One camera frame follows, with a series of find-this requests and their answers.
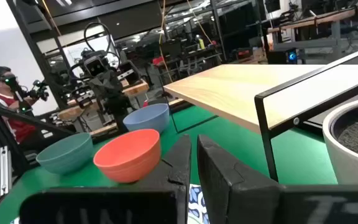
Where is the white round plant pot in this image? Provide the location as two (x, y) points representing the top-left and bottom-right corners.
(321, 96), (358, 185)

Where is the green table mat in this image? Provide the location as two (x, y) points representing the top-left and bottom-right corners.
(0, 105), (338, 224)

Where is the wooden shelf black frame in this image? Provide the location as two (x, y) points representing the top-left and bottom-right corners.
(163, 43), (358, 183)

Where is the black handheld controller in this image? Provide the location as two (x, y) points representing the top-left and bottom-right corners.
(26, 79), (50, 102)

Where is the wooden workbench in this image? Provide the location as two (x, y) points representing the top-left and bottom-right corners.
(267, 1), (358, 35)
(57, 79), (149, 138)

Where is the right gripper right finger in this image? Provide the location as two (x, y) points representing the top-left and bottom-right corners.
(196, 134), (358, 224)

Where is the blue patterned paper bowl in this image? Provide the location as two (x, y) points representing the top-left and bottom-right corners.
(187, 183), (211, 224)

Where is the whiteboard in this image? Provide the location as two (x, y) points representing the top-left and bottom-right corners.
(62, 34), (118, 78)

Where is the teal plastic bowl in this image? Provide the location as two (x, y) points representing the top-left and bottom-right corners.
(35, 133), (94, 175)

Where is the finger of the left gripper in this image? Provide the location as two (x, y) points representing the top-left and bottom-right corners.
(88, 73), (112, 101)
(103, 73), (122, 95)

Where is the blue plastic bowl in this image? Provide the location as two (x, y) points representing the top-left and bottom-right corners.
(122, 103), (170, 134)

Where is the yellow hanging cable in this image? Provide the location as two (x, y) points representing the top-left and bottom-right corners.
(158, 0), (174, 84)

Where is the orange plastic bowl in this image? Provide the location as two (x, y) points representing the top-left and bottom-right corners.
(93, 128), (162, 184)

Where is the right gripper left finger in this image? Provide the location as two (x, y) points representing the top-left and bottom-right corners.
(19, 133), (193, 224)

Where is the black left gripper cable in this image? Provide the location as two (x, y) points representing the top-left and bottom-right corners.
(83, 21), (121, 72)

